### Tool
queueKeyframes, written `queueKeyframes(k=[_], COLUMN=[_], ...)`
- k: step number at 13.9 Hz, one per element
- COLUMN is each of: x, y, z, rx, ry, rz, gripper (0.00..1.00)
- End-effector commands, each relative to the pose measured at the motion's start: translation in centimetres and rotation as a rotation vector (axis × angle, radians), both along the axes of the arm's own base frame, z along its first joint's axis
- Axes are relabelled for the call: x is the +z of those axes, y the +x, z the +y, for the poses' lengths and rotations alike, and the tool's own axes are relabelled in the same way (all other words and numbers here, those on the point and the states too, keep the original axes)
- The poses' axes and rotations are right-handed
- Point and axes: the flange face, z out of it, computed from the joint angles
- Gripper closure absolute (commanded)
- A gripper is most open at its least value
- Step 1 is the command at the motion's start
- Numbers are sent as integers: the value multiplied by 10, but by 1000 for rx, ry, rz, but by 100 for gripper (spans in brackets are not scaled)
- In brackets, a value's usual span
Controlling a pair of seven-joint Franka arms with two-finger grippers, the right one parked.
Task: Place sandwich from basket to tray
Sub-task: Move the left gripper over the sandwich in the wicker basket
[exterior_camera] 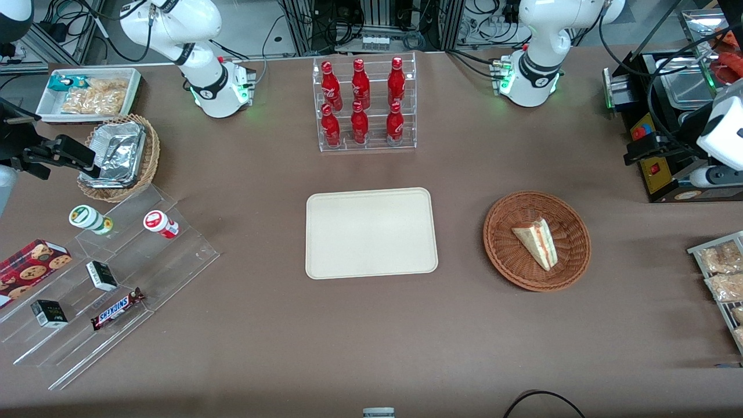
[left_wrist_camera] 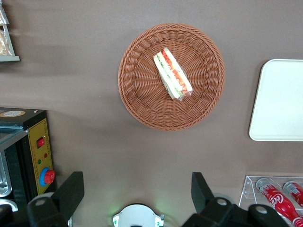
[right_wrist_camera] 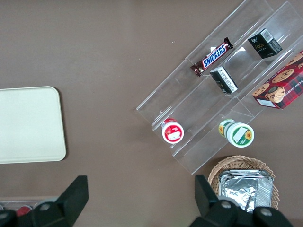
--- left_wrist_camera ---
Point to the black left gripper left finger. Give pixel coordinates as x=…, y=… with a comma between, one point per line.
x=64, y=196

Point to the brown wicker basket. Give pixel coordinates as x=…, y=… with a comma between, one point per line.
x=142, y=106

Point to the beige plastic tray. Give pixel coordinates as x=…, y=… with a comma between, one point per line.
x=279, y=101

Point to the grey snack rack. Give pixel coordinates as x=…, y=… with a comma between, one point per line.
x=9, y=58

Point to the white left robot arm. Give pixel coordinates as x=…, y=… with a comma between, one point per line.
x=137, y=215

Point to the red cola bottle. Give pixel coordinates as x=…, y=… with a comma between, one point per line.
x=279, y=201
x=294, y=191

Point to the clear snack bag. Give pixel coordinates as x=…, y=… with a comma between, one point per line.
x=2, y=16
x=3, y=45

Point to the sandwich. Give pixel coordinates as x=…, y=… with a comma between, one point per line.
x=172, y=75

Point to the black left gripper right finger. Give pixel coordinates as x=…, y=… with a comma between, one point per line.
x=213, y=212

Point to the steel warmer pan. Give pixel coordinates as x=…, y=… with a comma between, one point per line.
x=3, y=179
x=9, y=204

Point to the black food warmer yellow panel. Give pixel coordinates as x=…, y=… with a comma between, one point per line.
x=40, y=132

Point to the clear acrylic bottle rack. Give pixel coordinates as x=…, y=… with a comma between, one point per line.
x=248, y=189

